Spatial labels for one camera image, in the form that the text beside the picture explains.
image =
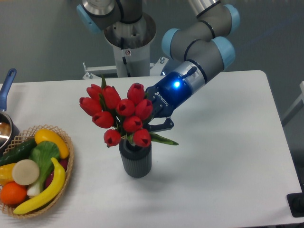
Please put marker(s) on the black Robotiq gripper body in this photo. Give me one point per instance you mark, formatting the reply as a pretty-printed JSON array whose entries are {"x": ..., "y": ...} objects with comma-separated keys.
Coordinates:
[{"x": 168, "y": 94}]

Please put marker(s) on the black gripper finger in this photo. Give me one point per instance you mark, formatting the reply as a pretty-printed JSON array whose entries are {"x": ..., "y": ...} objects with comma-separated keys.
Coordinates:
[{"x": 168, "y": 124}]

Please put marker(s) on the red tulip bouquet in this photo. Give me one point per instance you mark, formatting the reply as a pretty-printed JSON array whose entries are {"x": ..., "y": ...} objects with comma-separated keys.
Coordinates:
[{"x": 123, "y": 119}]

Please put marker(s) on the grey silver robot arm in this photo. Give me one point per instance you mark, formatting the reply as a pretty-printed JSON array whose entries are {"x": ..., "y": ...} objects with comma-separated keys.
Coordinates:
[{"x": 202, "y": 49}]

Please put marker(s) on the dark grey ribbed vase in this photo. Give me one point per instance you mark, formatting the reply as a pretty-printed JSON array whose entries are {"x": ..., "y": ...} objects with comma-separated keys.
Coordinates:
[{"x": 137, "y": 161}]

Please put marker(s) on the dark red vegetable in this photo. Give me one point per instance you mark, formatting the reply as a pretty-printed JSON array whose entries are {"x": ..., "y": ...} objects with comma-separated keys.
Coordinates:
[{"x": 64, "y": 164}]

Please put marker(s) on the yellow squash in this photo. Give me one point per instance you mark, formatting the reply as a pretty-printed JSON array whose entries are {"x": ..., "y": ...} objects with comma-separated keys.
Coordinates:
[{"x": 48, "y": 135}]

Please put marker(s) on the green bok choy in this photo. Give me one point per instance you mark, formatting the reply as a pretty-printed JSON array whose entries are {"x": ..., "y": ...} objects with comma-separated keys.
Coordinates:
[{"x": 42, "y": 155}]

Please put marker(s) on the yellow banana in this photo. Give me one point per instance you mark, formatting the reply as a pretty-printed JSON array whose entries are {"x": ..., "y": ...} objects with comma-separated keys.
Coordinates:
[{"x": 46, "y": 195}]

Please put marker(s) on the woven wicker basket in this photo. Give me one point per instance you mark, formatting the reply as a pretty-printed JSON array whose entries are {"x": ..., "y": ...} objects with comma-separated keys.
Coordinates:
[{"x": 27, "y": 135}]

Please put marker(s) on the black device at edge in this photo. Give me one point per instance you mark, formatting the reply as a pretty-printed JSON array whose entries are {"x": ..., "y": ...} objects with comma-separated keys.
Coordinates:
[{"x": 296, "y": 204}]

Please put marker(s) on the green cucumber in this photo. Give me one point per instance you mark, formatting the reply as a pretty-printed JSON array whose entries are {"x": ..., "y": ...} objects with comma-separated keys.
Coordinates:
[{"x": 18, "y": 153}]

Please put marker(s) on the round beige slice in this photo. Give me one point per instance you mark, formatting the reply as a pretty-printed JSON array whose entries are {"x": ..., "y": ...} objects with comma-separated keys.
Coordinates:
[{"x": 25, "y": 172}]

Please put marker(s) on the yellow bell pepper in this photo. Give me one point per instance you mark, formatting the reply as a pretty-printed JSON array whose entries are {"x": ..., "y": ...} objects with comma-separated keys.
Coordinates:
[{"x": 6, "y": 173}]

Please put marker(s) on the orange fruit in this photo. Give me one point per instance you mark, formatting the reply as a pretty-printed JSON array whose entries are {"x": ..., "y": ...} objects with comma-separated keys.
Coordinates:
[{"x": 13, "y": 194}]

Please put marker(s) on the white metal base frame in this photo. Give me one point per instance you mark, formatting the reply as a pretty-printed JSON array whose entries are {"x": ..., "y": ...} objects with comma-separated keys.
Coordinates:
[{"x": 156, "y": 69}]

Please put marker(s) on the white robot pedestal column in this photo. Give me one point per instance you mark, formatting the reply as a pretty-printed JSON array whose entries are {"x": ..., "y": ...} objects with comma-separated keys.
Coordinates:
[{"x": 131, "y": 46}]

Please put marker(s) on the white frame at right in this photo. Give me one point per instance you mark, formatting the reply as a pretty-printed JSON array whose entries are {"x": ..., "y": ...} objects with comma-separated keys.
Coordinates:
[{"x": 294, "y": 108}]

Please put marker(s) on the blue handled saucepan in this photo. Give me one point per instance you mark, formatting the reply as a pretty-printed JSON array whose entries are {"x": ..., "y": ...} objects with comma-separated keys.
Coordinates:
[{"x": 8, "y": 130}]

